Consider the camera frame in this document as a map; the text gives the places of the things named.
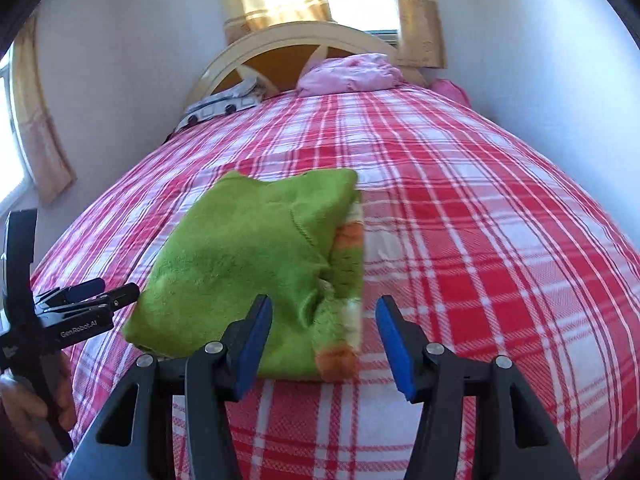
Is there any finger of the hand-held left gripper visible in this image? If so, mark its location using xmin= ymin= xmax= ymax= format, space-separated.
xmin=35 ymin=277 xmax=106 ymax=308
xmin=82 ymin=282 xmax=141 ymax=311

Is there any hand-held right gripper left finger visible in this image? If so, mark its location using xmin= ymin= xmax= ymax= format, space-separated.
xmin=62 ymin=294 xmax=274 ymax=480

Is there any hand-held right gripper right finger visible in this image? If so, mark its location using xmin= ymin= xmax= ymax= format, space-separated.
xmin=375 ymin=295 xmax=583 ymax=480

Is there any green striped sweater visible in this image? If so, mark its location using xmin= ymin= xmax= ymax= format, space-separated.
xmin=122 ymin=167 xmax=366 ymax=382

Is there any person's left forearm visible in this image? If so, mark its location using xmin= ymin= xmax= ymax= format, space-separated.
xmin=0 ymin=410 xmax=56 ymax=480

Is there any person's left hand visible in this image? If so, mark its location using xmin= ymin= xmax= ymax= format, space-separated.
xmin=0 ymin=352 xmax=78 ymax=461

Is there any red plaid blanket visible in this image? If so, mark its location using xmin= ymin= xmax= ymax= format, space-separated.
xmin=30 ymin=82 xmax=640 ymax=480

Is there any white patterned pillow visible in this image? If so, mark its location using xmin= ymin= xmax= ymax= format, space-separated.
xmin=172 ymin=77 xmax=266 ymax=131

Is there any bright pink cushion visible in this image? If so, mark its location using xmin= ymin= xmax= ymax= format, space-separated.
xmin=430 ymin=79 xmax=468 ymax=107

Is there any light pink pillow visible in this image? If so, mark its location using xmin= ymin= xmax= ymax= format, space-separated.
xmin=296 ymin=52 xmax=403 ymax=96

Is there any cream wooden headboard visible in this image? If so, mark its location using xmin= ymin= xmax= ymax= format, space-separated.
xmin=185 ymin=21 xmax=428 ymax=111

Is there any yellow curtain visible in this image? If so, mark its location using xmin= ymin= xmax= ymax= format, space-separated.
xmin=212 ymin=0 xmax=333 ymax=46
xmin=385 ymin=0 xmax=448 ymax=70

